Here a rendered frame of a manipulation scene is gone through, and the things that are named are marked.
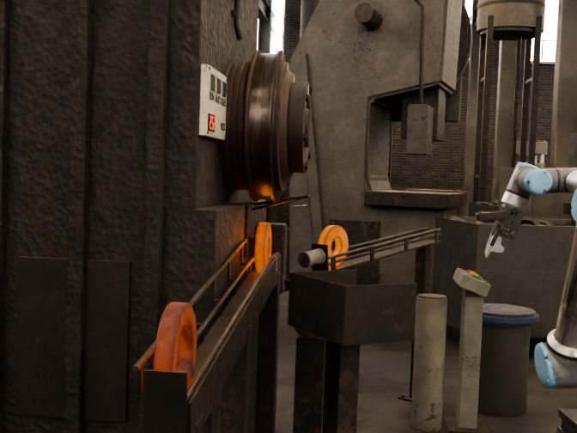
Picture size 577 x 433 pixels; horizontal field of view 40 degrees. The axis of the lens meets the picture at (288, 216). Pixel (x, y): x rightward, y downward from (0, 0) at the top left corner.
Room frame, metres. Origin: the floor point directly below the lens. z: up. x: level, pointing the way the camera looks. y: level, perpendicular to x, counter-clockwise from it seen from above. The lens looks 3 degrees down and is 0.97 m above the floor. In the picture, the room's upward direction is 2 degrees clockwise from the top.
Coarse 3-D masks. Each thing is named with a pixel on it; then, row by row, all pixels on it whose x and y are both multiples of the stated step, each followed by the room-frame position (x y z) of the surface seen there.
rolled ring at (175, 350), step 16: (176, 304) 1.38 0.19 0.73; (176, 320) 1.33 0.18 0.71; (192, 320) 1.44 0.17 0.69; (160, 336) 1.31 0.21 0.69; (176, 336) 1.32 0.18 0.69; (192, 336) 1.45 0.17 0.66; (160, 352) 1.30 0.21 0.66; (176, 352) 1.32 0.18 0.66; (192, 352) 1.45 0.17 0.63; (160, 368) 1.30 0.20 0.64; (176, 368) 1.33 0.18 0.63; (192, 368) 1.45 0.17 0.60
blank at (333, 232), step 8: (328, 232) 2.90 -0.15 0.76; (336, 232) 2.93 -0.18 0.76; (344, 232) 2.98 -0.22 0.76; (320, 240) 2.90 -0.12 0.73; (328, 240) 2.90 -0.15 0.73; (336, 240) 2.97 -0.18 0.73; (344, 240) 2.98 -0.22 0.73; (328, 248) 2.90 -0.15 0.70; (336, 248) 2.98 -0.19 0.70; (344, 248) 2.98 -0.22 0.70; (344, 256) 2.98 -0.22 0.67; (336, 264) 2.94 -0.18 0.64
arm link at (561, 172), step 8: (560, 168) 2.85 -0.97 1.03; (568, 168) 2.85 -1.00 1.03; (576, 168) 2.82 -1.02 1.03; (560, 176) 2.82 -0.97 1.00; (568, 176) 2.79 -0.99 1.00; (576, 176) 2.74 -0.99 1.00; (560, 184) 2.82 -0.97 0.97; (568, 184) 2.78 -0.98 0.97; (576, 184) 2.71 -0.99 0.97; (560, 192) 2.86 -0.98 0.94
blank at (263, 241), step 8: (264, 224) 2.44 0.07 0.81; (256, 232) 2.42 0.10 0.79; (264, 232) 2.41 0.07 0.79; (256, 240) 2.40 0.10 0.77; (264, 240) 2.40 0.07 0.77; (256, 248) 2.39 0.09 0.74; (264, 248) 2.39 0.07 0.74; (256, 256) 2.40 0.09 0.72; (264, 256) 2.40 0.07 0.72; (256, 264) 2.41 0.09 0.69; (264, 264) 2.41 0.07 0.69
